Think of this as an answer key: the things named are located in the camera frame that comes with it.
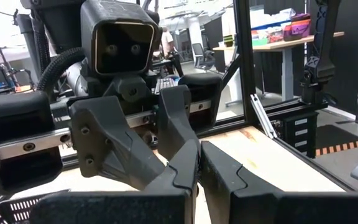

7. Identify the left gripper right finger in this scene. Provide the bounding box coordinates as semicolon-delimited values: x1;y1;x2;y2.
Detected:
200;140;358;224

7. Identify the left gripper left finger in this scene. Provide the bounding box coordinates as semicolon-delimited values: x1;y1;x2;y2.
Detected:
29;139;200;224

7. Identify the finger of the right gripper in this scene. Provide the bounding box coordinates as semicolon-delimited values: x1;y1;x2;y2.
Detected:
157;84;201;161
68;95;167;191

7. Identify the black jointed support arm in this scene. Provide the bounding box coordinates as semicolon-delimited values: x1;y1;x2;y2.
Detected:
300;0;343;108

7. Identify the grey background keyboard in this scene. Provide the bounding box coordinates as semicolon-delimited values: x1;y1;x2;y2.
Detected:
153;77;177;95

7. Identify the grey office chair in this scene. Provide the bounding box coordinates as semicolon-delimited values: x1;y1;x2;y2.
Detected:
191;42;216;70

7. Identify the person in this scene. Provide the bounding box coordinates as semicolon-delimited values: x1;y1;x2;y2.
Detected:
161;26;185;78

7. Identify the black small drawer cabinet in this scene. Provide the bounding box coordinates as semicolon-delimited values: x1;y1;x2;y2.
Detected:
282;111;320;160

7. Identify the white round column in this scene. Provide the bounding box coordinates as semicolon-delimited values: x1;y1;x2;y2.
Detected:
187;15;205;58

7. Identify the silver aluminium brace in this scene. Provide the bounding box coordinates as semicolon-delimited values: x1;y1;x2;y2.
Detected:
249;93;278;140

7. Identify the green plastic box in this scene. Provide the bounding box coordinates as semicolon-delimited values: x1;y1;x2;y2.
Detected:
251;37;269;47

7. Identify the wooden top standing desk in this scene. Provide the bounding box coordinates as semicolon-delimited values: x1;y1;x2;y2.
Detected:
212;30;345;103

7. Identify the purple plastic box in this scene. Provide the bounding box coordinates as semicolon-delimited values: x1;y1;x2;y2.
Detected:
283;12;312;42

